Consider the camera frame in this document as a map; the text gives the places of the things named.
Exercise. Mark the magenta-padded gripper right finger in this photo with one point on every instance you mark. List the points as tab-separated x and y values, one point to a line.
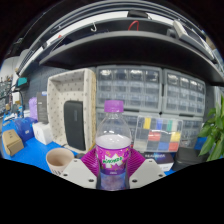
148	171

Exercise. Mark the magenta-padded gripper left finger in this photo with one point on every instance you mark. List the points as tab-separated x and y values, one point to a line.
78	171

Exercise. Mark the purple-capped clear drink bottle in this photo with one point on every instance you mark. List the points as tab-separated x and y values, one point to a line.
113	160

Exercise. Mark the black cardboard box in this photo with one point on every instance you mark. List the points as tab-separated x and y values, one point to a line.
161	160

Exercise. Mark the beige patterned mug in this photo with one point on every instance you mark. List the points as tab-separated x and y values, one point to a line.
58	160

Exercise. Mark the clear box of coloured parts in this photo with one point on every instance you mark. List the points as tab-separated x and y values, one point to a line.
158	135

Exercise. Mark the black zipper case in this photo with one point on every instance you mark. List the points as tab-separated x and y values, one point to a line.
188	160

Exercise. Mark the black rectangular speaker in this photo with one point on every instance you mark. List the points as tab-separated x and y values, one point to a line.
74	125

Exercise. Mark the white cardboard box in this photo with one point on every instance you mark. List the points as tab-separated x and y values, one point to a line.
42	133

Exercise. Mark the blue plastic box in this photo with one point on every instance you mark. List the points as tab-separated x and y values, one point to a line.
25	128

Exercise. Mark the brown cardboard box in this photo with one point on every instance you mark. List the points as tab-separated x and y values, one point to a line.
12	143

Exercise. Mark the green leafy potted plant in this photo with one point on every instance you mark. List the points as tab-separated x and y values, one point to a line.
213	140

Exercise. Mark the dark grey flat box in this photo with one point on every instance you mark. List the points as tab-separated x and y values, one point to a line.
42	108

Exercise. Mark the beige dotted storage tray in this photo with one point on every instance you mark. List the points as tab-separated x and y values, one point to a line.
58	96

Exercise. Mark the purple plastic bag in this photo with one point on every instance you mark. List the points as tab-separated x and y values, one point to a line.
33	108

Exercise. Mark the dark grey shelf unit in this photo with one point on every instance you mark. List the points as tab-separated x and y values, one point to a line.
133	46

